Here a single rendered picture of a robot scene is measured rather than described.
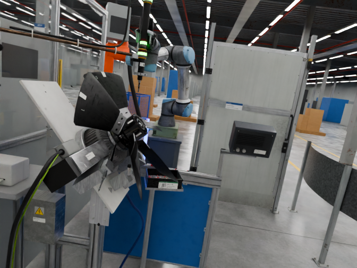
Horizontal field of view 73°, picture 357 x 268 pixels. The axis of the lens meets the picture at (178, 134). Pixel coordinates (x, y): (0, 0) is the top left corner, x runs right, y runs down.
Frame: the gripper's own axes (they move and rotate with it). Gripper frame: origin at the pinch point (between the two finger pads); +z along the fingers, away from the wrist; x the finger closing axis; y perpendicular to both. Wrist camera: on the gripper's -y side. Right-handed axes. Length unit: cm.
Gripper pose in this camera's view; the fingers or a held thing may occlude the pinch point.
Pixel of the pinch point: (142, 30)
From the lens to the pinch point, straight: 127.6
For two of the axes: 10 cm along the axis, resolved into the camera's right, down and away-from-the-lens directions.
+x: -9.9, -1.5, 0.5
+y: -1.4, 9.7, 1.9
